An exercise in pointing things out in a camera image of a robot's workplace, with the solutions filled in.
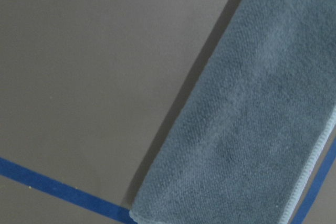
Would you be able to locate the pink and grey towel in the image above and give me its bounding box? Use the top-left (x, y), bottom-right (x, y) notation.
top-left (130, 0), bottom-right (335, 223)

